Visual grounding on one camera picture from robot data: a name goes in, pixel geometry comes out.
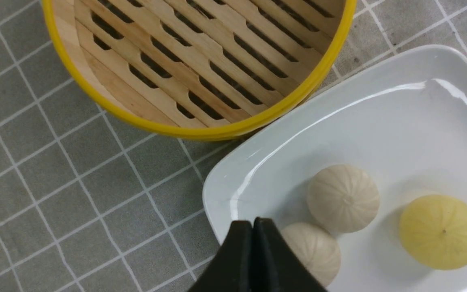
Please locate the grey grid tablecloth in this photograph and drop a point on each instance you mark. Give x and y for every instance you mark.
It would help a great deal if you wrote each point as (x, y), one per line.
(89, 203)

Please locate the white rectangular plate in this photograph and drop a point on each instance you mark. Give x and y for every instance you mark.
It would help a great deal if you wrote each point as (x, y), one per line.
(403, 121)

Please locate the white steamed bun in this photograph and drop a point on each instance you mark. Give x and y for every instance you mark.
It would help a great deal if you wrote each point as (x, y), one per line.
(343, 198)
(316, 249)

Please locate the yellow steamed bun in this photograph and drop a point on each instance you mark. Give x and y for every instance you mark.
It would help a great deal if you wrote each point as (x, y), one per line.
(433, 230)

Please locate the bamboo steamer with yellow rim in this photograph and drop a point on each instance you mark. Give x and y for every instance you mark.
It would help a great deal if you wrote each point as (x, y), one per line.
(199, 69)

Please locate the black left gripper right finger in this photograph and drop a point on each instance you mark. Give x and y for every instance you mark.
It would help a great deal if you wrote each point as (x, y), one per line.
(275, 267)

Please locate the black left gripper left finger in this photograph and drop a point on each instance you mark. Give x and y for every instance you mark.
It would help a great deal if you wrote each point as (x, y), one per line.
(230, 268)

